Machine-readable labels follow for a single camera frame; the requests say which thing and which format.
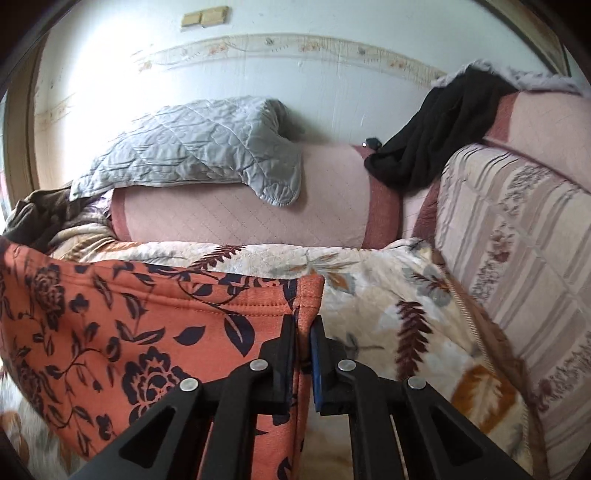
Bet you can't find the beige striped blanket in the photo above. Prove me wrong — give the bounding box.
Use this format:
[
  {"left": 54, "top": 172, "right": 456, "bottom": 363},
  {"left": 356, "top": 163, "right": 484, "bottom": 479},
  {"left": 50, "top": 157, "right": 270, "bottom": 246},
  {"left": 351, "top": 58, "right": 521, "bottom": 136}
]
[{"left": 46, "top": 191, "right": 117, "bottom": 254}]

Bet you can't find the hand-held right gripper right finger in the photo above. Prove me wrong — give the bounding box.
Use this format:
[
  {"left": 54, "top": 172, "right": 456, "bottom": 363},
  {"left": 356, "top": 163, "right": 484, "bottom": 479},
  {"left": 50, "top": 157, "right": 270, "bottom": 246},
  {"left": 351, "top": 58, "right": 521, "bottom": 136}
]
[{"left": 310, "top": 316, "right": 533, "bottom": 480}]

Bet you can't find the striped floral cushion cover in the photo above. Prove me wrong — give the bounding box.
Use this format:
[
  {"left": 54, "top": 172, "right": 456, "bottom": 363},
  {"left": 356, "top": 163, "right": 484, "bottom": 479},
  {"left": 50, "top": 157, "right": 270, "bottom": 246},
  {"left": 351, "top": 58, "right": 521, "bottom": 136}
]
[{"left": 433, "top": 142, "right": 591, "bottom": 480}]

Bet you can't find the dark brown cloth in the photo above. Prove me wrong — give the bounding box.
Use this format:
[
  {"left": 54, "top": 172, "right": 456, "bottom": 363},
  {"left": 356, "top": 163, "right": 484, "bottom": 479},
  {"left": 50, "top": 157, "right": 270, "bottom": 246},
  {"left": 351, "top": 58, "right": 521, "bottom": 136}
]
[{"left": 2, "top": 186, "right": 75, "bottom": 253}]

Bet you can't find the pink quilted sofa cover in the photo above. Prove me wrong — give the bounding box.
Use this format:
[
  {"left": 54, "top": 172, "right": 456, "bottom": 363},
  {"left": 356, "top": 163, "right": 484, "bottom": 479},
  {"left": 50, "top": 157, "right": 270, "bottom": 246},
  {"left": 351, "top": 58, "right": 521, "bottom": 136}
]
[{"left": 108, "top": 90, "right": 591, "bottom": 251}]

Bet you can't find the black garment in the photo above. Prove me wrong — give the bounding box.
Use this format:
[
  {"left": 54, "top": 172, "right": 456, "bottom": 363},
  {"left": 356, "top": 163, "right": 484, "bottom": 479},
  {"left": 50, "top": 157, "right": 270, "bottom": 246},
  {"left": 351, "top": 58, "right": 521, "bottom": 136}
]
[{"left": 363, "top": 65, "right": 521, "bottom": 190}]

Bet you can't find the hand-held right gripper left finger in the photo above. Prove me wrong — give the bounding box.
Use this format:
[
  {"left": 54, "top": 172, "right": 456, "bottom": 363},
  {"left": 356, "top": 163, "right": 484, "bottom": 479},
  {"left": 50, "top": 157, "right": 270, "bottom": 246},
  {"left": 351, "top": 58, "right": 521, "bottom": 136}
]
[{"left": 69, "top": 315, "right": 297, "bottom": 480}]

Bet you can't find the grey quilted pillow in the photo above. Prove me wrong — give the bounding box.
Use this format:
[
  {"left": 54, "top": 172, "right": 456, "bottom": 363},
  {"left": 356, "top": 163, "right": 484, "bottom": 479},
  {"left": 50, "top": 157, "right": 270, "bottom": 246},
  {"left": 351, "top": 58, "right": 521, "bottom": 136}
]
[{"left": 69, "top": 95, "right": 306, "bottom": 210}]

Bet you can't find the cream leaf print blanket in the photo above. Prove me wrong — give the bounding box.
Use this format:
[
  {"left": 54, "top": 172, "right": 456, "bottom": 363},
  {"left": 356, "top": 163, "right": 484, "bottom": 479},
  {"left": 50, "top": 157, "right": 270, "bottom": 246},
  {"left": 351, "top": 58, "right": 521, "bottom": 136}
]
[{"left": 0, "top": 222, "right": 551, "bottom": 480}]

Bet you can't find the grey fuzzy blanket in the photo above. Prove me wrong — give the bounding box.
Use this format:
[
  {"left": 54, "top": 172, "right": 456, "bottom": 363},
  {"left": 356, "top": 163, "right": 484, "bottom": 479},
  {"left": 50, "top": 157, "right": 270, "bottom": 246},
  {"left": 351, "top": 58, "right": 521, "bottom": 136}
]
[{"left": 431, "top": 61, "right": 585, "bottom": 96}]

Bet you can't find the orange floral garment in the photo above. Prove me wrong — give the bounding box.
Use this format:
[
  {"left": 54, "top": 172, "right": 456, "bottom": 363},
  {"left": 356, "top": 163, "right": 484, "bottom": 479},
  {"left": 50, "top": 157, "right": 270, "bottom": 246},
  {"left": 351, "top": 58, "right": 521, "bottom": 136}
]
[{"left": 0, "top": 235, "right": 325, "bottom": 480}]

